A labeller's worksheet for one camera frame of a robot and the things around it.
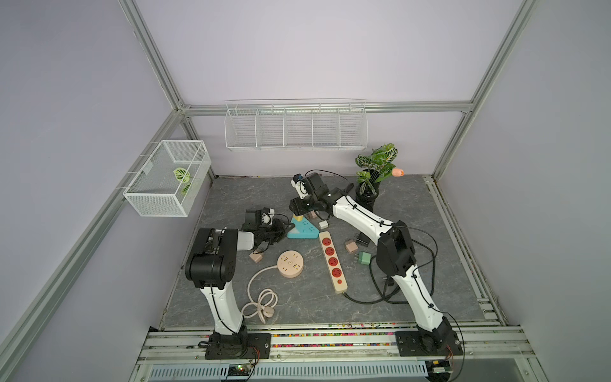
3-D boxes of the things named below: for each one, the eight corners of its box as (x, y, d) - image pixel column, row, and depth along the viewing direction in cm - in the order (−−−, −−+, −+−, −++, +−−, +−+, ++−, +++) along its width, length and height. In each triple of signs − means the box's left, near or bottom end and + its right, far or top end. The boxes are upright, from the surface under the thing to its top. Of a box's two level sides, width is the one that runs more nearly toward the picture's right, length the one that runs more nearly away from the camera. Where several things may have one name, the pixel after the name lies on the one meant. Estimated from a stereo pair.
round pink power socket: (276, 278, 89) (275, 275, 87) (279, 253, 96) (278, 250, 94) (303, 278, 89) (302, 275, 87) (303, 253, 96) (303, 250, 94)
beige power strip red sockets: (335, 294, 86) (336, 291, 83) (318, 236, 101) (318, 232, 99) (349, 290, 86) (349, 287, 84) (330, 233, 102) (330, 230, 100)
